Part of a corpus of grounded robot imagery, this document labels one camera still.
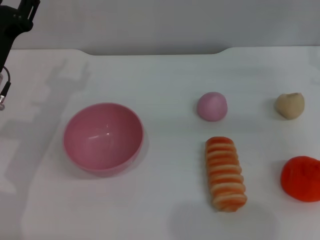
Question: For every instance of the orange striped bread roll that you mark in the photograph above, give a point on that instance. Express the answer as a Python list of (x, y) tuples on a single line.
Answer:
[(223, 172)]

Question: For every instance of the pink round bun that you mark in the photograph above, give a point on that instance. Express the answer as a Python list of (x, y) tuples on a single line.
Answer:
[(212, 107)]

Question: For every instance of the beige round bun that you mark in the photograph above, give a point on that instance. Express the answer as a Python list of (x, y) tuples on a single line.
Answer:
[(290, 106)]

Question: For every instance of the pink plastic bowl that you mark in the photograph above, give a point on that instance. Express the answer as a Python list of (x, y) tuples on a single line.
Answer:
[(102, 140)]

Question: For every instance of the red orange bun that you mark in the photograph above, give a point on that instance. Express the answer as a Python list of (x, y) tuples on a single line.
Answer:
[(301, 178)]

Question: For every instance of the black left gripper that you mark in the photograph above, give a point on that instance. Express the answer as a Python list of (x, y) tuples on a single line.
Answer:
[(10, 25)]

